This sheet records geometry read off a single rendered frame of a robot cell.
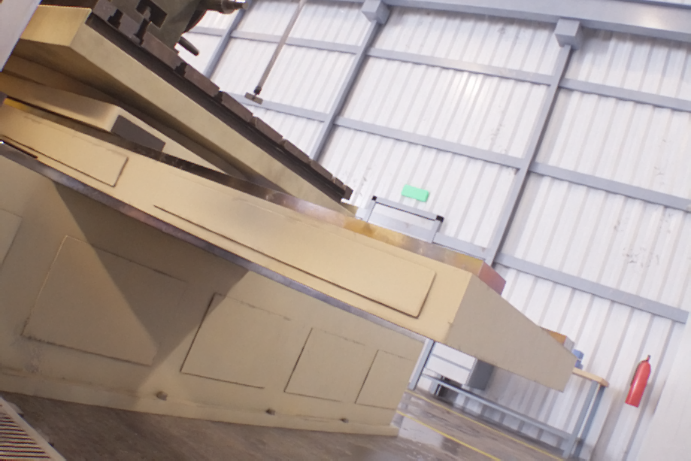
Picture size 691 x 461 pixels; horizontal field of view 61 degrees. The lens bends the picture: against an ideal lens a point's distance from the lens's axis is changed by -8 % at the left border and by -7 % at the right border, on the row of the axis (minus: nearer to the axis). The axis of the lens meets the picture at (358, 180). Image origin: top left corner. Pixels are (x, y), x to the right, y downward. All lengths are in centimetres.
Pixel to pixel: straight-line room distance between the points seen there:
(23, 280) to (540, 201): 721
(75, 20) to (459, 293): 104
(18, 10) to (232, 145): 114
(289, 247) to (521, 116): 800
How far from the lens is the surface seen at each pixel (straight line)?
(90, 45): 150
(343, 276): 96
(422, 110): 950
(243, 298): 233
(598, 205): 815
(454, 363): 721
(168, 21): 166
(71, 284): 185
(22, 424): 95
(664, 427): 702
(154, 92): 161
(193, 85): 172
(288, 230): 104
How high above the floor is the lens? 60
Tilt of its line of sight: 11 degrees up
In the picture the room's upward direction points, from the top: 24 degrees clockwise
